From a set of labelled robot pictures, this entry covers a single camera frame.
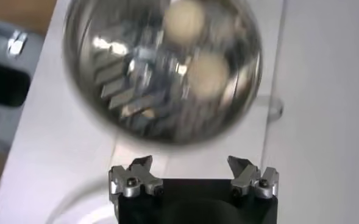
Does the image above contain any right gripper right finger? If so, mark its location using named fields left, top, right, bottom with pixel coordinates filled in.
left=227, top=155, right=280, bottom=200

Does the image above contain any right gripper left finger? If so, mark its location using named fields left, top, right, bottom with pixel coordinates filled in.
left=108, top=155, right=164, bottom=203

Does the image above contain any white steamed baozi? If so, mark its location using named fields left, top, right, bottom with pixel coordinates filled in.
left=187, top=53, right=230, bottom=100
left=163, top=0, right=206, bottom=43

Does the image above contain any stainless steel steamer basket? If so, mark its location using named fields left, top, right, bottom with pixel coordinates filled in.
left=62, top=0, right=264, bottom=147

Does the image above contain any white round plate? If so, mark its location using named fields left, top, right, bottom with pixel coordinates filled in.
left=44, top=179, right=119, bottom=224

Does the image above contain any grey and black clamp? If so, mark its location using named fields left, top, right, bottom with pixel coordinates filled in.
left=0, top=18, right=44, bottom=156

